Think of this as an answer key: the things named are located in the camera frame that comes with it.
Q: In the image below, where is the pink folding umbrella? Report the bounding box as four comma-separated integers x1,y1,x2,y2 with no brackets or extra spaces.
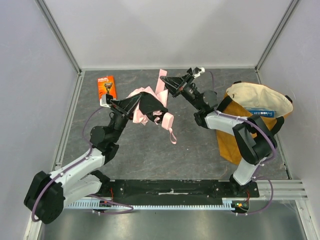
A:
127,69,177,144

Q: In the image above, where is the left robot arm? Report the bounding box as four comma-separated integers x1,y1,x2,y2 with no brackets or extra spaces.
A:
23,92,143,224

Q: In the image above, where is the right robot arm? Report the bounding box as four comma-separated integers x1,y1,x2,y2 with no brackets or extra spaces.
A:
159,73,277,189

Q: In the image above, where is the orange Gillette razor box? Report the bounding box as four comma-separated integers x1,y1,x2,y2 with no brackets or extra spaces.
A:
97,75,117,100

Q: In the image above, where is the orange canvas tote bag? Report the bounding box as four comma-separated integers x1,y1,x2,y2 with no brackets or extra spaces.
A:
216,82,294,165

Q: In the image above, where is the blue Harry's razor box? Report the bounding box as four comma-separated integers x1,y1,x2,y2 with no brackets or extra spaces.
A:
245,107,276,118

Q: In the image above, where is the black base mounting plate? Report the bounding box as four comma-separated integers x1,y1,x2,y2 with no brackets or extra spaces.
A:
97,179,260,206

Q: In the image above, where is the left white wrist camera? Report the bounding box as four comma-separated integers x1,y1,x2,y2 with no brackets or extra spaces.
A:
99,93,114,108

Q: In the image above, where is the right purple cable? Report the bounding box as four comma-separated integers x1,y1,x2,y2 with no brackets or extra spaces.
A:
203,69,277,216

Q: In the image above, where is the purple cable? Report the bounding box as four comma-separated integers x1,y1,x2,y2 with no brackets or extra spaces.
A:
30,107,136,222
203,69,277,216

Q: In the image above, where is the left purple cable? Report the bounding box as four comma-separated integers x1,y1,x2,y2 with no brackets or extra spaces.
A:
30,107,136,222

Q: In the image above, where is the white slotted cable duct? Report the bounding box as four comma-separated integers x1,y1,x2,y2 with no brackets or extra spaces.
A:
66,197,239,211

